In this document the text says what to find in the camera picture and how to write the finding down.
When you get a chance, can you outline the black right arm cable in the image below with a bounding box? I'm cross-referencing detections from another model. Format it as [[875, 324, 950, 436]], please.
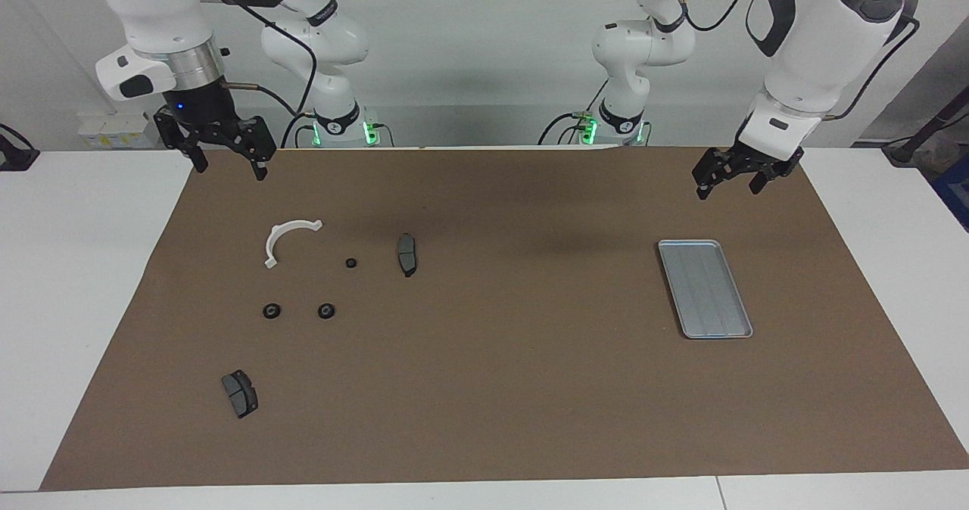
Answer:
[[223, 3, 319, 149]]

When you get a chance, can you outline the blue box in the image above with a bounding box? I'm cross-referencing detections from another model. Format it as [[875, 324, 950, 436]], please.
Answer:
[[930, 154, 969, 232]]

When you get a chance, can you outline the brown table mat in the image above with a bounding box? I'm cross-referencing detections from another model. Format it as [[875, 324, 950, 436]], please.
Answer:
[[39, 147, 969, 492]]

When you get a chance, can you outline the silver ribbed metal tray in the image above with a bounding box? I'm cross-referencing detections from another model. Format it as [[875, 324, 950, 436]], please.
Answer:
[[657, 239, 754, 341]]

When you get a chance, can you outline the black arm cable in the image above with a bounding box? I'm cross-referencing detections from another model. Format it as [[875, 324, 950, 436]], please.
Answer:
[[223, 3, 319, 149], [670, 0, 921, 121]]

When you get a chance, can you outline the black table clamp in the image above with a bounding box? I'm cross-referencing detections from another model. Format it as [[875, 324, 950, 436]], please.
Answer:
[[0, 123, 40, 172]]

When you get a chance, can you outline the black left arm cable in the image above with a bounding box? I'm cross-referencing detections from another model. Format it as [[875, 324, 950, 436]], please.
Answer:
[[670, 0, 921, 121]]

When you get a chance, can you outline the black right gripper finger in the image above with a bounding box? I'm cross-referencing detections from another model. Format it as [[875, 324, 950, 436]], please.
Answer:
[[234, 117, 277, 182], [154, 113, 210, 175]]

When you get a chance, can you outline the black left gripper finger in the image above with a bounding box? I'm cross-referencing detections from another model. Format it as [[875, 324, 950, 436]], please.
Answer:
[[693, 147, 735, 201], [749, 167, 785, 195]]

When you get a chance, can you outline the black stand foot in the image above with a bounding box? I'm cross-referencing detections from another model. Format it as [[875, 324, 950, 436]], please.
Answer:
[[882, 86, 969, 166]]

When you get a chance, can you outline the black base cable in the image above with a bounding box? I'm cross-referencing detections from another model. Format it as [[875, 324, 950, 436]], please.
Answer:
[[538, 110, 603, 146], [281, 112, 313, 149]]

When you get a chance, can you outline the short grey brake pad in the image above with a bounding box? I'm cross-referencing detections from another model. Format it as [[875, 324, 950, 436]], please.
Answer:
[[221, 369, 259, 419]]

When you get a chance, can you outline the long grey brake pad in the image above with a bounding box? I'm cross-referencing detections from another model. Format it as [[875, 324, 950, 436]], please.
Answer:
[[397, 232, 419, 278]]

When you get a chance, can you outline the white curved plastic bracket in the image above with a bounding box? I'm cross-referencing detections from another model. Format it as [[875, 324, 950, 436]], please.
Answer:
[[264, 219, 324, 269]]

